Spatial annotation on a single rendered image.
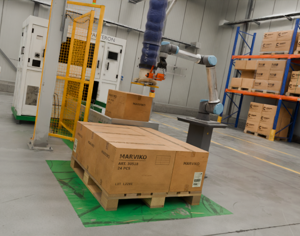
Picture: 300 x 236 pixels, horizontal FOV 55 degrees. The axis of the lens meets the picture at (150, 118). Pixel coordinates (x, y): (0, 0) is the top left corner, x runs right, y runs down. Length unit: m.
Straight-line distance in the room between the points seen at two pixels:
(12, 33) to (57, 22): 8.15
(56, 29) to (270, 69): 8.72
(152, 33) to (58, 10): 1.30
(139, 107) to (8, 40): 8.93
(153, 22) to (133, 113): 1.17
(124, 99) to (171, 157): 1.38
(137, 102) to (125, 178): 1.57
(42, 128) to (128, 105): 1.23
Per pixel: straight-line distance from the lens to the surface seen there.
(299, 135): 11.98
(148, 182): 2.63
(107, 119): 3.81
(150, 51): 3.66
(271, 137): 10.93
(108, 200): 2.52
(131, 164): 2.48
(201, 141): 3.81
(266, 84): 11.45
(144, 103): 3.90
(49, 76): 4.13
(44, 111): 4.16
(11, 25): 12.30
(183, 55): 3.51
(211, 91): 3.69
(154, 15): 3.73
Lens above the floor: 1.06
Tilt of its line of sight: 6 degrees down
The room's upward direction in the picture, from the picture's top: 10 degrees clockwise
